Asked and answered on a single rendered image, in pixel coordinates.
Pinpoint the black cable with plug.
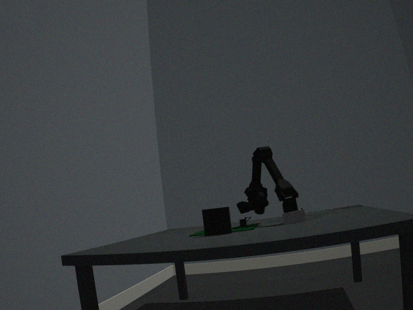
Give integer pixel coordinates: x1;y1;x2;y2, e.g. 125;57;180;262
240;217;249;227

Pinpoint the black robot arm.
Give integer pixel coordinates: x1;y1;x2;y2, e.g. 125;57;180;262
244;146;299;213

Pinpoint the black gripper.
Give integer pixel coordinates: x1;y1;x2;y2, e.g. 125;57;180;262
236;194;269;214

